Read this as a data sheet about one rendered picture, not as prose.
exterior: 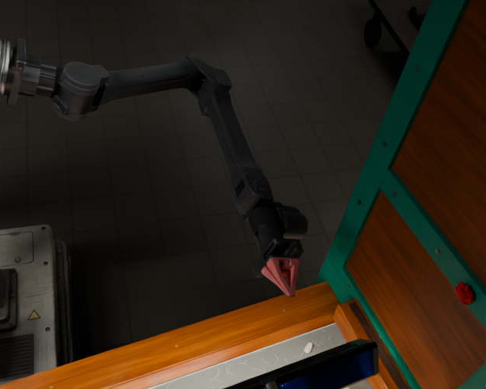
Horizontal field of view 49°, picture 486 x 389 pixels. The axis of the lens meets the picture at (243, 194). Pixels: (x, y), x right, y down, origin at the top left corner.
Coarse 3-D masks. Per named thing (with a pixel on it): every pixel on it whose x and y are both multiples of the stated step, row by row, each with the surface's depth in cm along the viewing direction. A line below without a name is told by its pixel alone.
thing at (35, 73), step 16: (16, 48) 109; (16, 64) 106; (32, 64) 109; (48, 64) 113; (16, 80) 108; (32, 80) 110; (48, 80) 112; (16, 96) 111; (32, 96) 115; (48, 96) 115
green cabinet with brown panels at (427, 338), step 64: (448, 0) 92; (448, 64) 97; (384, 128) 117; (448, 128) 101; (384, 192) 122; (448, 192) 105; (384, 256) 130; (448, 256) 107; (384, 320) 137; (448, 320) 114; (448, 384) 118
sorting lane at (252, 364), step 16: (304, 336) 149; (320, 336) 149; (336, 336) 150; (256, 352) 144; (272, 352) 145; (288, 352) 145; (304, 352) 146; (320, 352) 146; (208, 368) 140; (224, 368) 140; (240, 368) 141; (256, 368) 141; (272, 368) 142; (160, 384) 135; (176, 384) 136; (192, 384) 136; (208, 384) 137; (224, 384) 137; (368, 384) 142
